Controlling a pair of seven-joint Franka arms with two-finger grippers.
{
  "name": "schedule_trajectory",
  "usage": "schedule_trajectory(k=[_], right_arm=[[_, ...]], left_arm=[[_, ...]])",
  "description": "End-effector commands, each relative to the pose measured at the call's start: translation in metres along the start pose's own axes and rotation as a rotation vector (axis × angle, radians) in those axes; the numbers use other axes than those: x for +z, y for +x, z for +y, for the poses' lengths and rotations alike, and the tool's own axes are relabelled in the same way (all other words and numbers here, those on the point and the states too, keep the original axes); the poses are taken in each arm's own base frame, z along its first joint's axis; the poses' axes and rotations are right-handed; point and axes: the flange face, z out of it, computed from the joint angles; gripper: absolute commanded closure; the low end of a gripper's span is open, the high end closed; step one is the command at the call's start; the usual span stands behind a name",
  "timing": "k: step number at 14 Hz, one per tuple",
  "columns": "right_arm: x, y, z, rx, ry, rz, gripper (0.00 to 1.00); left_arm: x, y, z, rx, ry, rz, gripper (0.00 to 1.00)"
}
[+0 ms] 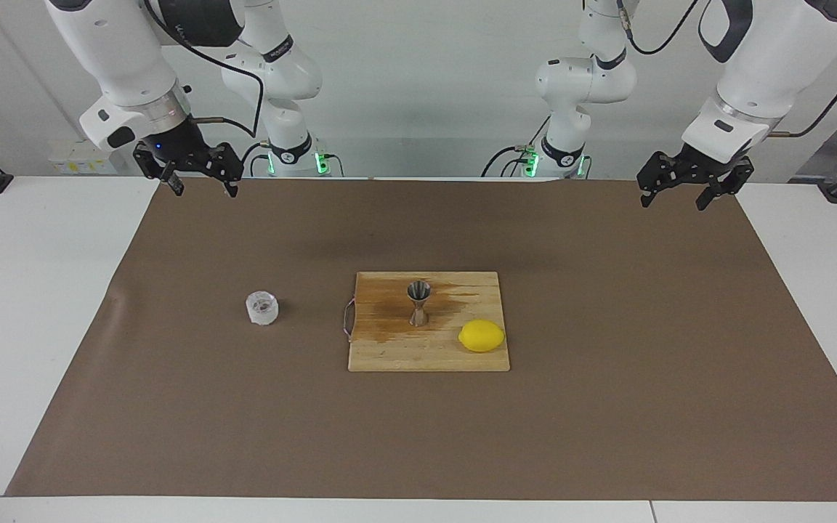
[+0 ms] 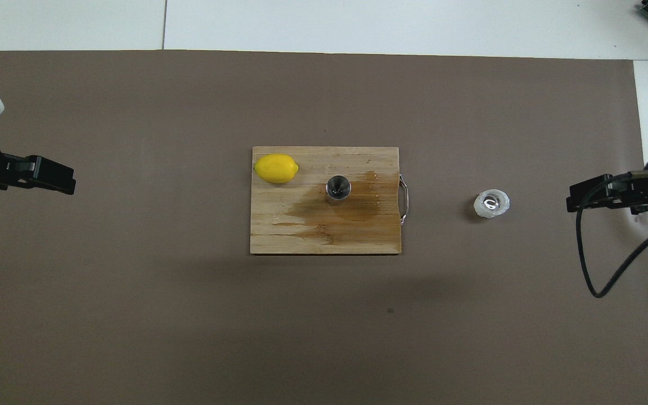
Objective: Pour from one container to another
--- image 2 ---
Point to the clear faceted glass cup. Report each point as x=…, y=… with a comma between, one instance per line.
x=491, y=203

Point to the steel double jigger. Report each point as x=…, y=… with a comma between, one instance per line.
x=337, y=188

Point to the yellow lemon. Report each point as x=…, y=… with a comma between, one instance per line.
x=275, y=169

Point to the wooden cutting board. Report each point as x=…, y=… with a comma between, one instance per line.
x=301, y=230

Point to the brown table mat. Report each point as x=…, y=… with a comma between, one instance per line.
x=324, y=337

